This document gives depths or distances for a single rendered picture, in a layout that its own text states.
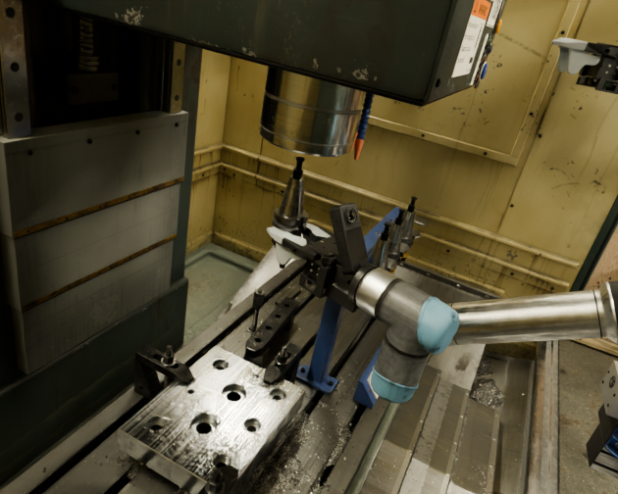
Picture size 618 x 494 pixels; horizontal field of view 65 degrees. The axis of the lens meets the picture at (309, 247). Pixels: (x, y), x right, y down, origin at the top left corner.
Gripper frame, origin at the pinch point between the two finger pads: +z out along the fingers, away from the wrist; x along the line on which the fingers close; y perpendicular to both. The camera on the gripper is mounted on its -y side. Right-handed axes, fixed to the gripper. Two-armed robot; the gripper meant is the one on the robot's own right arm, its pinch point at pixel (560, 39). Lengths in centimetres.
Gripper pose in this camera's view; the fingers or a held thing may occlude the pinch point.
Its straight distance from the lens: 110.2
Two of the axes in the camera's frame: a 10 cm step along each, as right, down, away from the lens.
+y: -1.8, 8.8, 4.5
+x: -0.7, -4.6, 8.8
